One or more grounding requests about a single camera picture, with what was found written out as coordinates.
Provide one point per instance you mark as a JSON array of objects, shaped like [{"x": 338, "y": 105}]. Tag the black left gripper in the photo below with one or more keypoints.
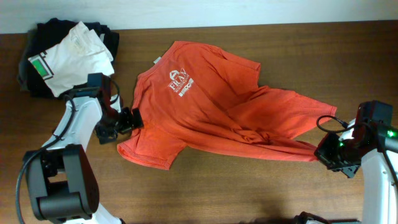
[{"x": 126, "y": 121}]

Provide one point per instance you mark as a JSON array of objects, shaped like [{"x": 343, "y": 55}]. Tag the folded white t-shirt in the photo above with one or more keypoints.
[{"x": 66, "y": 65}]

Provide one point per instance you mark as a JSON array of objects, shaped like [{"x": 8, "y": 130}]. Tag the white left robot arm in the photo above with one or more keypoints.
[{"x": 61, "y": 184}]

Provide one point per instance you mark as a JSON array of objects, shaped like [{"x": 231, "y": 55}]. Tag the folded black garment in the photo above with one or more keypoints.
[{"x": 45, "y": 36}]

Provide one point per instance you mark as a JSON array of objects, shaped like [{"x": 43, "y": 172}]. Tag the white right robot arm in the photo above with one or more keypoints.
[{"x": 371, "y": 147}]

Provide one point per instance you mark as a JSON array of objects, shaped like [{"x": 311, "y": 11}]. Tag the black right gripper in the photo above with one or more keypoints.
[{"x": 329, "y": 154}]

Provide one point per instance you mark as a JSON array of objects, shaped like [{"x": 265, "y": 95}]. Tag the orange-red t-shirt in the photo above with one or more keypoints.
[{"x": 200, "y": 96}]

